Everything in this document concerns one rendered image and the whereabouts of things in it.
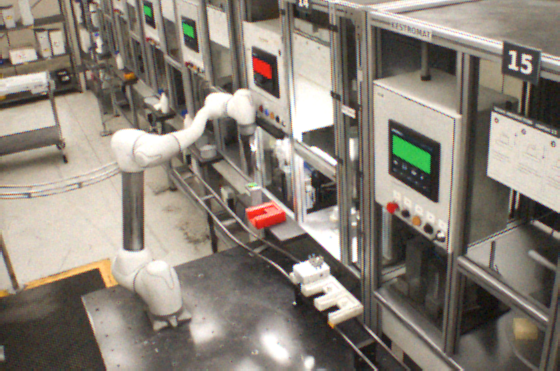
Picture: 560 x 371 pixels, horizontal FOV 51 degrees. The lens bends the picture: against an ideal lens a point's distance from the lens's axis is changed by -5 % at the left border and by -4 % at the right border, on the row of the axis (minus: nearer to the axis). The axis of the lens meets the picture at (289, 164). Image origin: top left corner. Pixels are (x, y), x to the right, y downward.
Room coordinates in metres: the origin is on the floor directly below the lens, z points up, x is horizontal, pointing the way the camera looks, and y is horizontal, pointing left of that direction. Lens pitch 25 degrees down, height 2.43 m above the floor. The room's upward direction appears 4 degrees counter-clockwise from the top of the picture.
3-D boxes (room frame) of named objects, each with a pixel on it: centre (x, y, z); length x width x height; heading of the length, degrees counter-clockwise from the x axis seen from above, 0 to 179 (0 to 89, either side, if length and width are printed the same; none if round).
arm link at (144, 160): (2.34, 0.56, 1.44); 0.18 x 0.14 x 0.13; 140
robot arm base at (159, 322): (2.19, 0.60, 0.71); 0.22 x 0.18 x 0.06; 26
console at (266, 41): (2.81, -0.02, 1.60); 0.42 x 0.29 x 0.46; 26
